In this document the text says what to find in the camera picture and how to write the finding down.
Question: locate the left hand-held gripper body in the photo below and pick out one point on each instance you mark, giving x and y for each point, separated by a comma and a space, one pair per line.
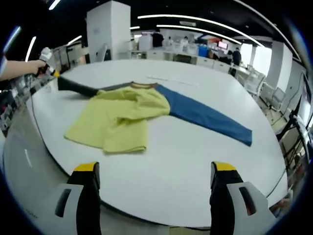
46, 55

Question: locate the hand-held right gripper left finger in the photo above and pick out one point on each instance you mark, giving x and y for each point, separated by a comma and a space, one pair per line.
85, 195

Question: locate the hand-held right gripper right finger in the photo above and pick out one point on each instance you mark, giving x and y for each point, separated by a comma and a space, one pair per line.
220, 200

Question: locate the yellow blue black garment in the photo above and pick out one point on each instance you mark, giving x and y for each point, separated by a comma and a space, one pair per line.
117, 122

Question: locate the person's left hand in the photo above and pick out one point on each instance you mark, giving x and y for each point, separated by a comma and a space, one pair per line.
36, 66

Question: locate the wide white pillar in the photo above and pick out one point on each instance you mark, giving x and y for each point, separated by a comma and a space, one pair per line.
110, 29

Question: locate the white tall cabinet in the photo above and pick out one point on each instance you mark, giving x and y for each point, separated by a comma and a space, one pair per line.
145, 42

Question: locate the black tripod stand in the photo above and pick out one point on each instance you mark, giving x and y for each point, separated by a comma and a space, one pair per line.
293, 122

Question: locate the long curved ceiling light strip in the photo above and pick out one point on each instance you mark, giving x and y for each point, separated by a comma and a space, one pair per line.
151, 16

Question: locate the white office chair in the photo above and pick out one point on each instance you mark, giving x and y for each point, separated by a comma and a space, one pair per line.
276, 98
254, 80

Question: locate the short curved ceiling light strip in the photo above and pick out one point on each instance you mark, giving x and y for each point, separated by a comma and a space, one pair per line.
166, 26

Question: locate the white cabinet row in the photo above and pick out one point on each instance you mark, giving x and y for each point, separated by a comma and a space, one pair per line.
207, 61

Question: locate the blue water barrel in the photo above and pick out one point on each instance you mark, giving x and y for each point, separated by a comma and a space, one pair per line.
203, 51

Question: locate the narrow white pillar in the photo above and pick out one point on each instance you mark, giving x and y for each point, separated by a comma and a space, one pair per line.
278, 63

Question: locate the pink wall screen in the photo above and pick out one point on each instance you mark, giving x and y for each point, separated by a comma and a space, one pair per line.
222, 44

